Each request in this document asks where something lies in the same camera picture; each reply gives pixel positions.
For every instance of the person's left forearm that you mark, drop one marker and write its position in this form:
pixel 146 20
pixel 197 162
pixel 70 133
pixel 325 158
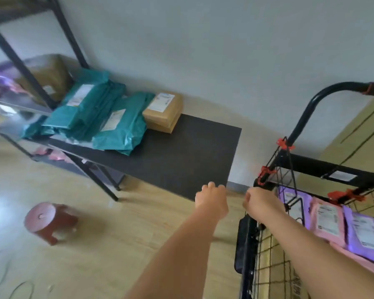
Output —
pixel 174 261

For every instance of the purple mailer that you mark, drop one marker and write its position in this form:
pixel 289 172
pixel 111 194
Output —
pixel 352 242
pixel 305 202

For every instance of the person's right forearm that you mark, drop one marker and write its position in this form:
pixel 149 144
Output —
pixel 314 261

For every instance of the bulky taped cardboard box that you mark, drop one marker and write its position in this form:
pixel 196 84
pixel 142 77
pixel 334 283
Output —
pixel 50 71

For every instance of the red-brown plastic stool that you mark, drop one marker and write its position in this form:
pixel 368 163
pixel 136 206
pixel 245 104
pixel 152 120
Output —
pixel 40 217

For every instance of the black metal shelf rack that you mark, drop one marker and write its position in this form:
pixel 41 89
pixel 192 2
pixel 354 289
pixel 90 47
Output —
pixel 70 34

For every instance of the person's left hand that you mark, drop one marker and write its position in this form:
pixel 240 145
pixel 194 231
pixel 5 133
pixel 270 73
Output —
pixel 212 200

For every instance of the plain teal package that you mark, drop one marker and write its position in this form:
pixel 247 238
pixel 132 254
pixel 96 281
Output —
pixel 103 102

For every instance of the small brown cardboard box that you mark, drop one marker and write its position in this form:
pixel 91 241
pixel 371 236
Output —
pixel 165 118

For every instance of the pink mailer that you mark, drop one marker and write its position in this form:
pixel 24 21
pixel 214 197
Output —
pixel 361 261
pixel 318 233

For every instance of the black low metal table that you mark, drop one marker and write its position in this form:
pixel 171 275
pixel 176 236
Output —
pixel 190 152

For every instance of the person's right hand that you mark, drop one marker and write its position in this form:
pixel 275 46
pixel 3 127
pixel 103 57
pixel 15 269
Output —
pixel 263 203

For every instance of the beige cabinet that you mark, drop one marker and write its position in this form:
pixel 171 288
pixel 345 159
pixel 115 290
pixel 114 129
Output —
pixel 355 137

